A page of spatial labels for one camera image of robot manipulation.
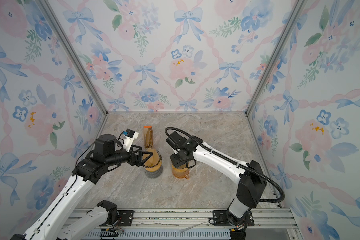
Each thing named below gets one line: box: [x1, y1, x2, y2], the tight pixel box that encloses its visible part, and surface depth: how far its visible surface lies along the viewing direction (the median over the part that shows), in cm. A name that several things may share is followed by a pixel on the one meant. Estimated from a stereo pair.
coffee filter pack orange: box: [143, 125, 154, 149], surface depth 100 cm
